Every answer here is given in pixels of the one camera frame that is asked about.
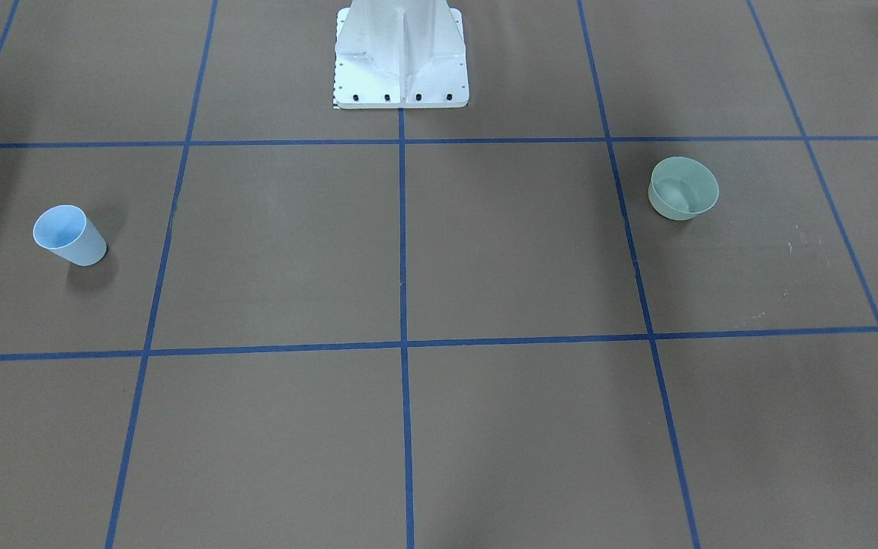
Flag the light green ceramic bowl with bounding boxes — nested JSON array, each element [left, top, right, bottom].
[[647, 156, 720, 221]]

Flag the light blue plastic cup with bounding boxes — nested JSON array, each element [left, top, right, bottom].
[[32, 204, 108, 267]]

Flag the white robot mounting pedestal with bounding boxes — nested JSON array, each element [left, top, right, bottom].
[[332, 1, 470, 109]]

